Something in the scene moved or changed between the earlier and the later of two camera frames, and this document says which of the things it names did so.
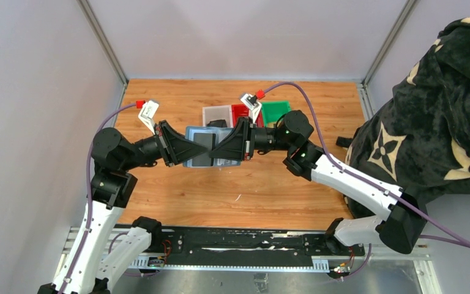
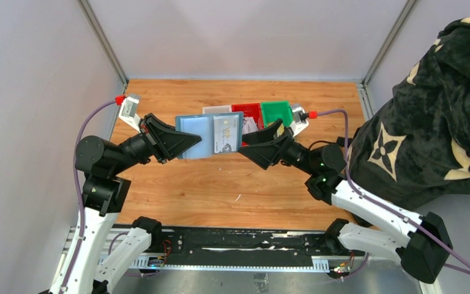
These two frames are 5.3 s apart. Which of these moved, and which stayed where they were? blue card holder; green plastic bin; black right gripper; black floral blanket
Moved: black right gripper; blue card holder
Stayed: green plastic bin; black floral blanket
